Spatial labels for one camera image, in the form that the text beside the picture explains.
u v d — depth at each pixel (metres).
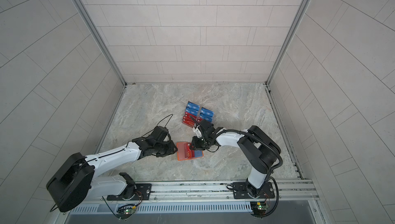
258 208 0.68
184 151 0.82
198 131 0.82
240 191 0.71
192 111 0.93
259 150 0.46
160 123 0.98
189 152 0.83
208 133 0.70
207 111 0.91
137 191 0.69
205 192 0.72
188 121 0.94
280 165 0.45
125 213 0.65
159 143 0.68
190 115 0.93
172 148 0.74
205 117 0.90
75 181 0.41
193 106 0.93
